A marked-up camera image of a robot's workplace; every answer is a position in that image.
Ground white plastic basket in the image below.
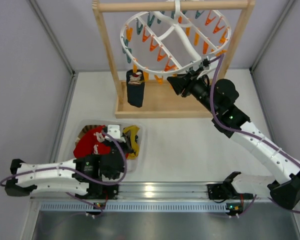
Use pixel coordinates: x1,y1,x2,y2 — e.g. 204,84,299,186
68,119,146,172

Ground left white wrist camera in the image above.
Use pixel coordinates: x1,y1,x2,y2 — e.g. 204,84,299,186
103,124,126,143

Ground white round clip hanger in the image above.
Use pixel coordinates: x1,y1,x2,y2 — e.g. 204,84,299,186
120,0,232,79

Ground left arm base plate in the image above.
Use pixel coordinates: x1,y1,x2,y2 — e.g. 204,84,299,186
98,184,119,200

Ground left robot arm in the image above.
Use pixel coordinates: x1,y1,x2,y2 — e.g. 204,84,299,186
0,135,139,200

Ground red sock with white pattern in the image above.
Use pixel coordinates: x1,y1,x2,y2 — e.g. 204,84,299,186
92,142,112,155

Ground mustard sock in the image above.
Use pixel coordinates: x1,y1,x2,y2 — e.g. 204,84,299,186
123,125,140,160

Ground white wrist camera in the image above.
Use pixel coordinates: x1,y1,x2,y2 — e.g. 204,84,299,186
103,124,126,143
197,56,219,79

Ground aluminium rail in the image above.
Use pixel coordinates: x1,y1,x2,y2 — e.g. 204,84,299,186
29,181,300,213

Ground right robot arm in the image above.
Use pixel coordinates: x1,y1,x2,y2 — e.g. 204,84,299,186
167,71,300,210

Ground brown striped sock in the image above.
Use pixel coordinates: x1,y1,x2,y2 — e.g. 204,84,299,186
75,124,99,145

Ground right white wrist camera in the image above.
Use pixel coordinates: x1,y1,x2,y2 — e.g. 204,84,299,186
197,56,219,79

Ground dark navy sock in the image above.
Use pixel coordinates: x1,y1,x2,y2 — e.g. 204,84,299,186
126,69,145,108

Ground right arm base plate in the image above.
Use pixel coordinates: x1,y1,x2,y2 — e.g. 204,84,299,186
207,183,254,203

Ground wooden hanger stand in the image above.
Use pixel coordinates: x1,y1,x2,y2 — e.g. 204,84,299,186
92,0,255,119

